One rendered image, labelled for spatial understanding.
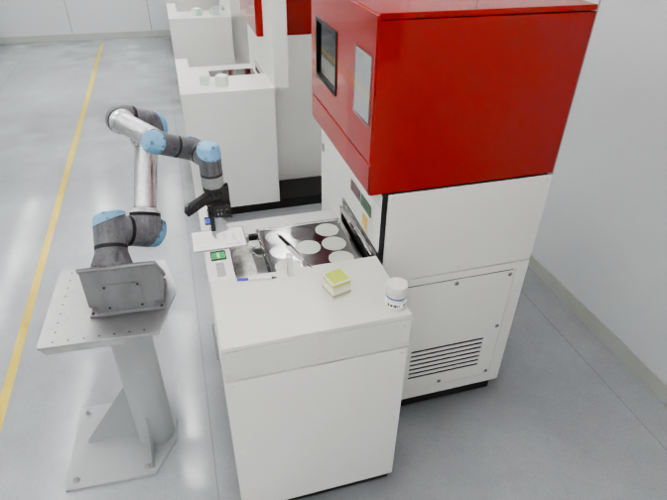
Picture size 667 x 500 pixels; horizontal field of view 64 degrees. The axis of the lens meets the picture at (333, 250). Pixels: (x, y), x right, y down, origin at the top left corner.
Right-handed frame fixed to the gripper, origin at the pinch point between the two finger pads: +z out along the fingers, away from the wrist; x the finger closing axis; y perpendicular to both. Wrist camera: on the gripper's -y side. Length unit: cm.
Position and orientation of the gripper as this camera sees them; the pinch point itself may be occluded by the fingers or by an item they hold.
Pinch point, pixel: (213, 235)
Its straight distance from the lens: 199.2
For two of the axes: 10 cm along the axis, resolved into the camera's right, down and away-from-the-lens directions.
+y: 9.7, -1.3, 2.2
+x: -2.5, -5.5, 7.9
